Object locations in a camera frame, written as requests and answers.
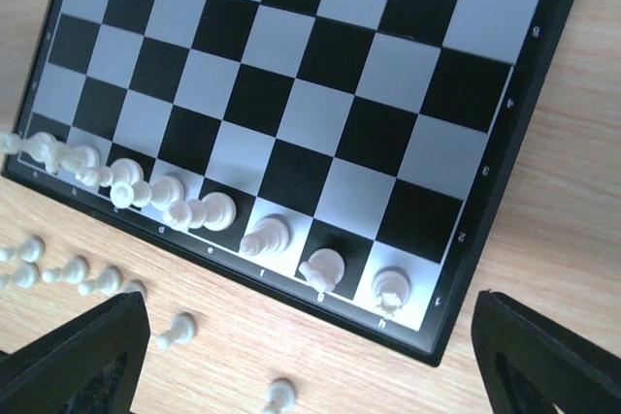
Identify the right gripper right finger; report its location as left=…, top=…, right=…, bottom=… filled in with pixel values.
left=473, top=291, right=620, bottom=413

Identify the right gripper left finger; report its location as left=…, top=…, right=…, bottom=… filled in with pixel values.
left=1, top=292, right=149, bottom=413

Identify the white chess piece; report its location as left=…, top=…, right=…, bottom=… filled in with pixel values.
left=262, top=378, right=297, bottom=414
left=110, top=175, right=184, bottom=210
left=1, top=132, right=56, bottom=163
left=122, top=280, right=147, bottom=300
left=76, top=158, right=144, bottom=187
left=155, top=313, right=197, bottom=349
left=44, top=142, right=100, bottom=174
left=1, top=236, right=46, bottom=263
left=162, top=192, right=237, bottom=231
left=0, top=263, right=40, bottom=289
left=78, top=267, right=122, bottom=296
left=298, top=248, right=345, bottom=293
left=240, top=215, right=291, bottom=257
left=42, top=256, right=89, bottom=284
left=372, top=267, right=411, bottom=318

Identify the black white chessboard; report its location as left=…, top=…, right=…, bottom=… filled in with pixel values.
left=3, top=0, right=573, bottom=366

